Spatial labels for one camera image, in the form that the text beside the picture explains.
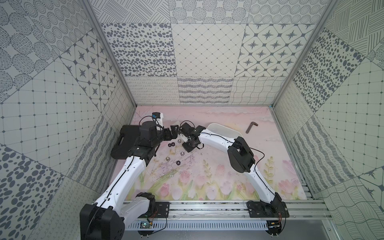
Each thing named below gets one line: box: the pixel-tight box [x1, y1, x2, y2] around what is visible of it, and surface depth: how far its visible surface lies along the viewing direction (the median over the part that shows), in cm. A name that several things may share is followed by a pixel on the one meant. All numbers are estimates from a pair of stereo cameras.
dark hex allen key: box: [245, 121, 259, 134], surface depth 110 cm
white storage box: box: [205, 123, 243, 140], surface depth 103 cm
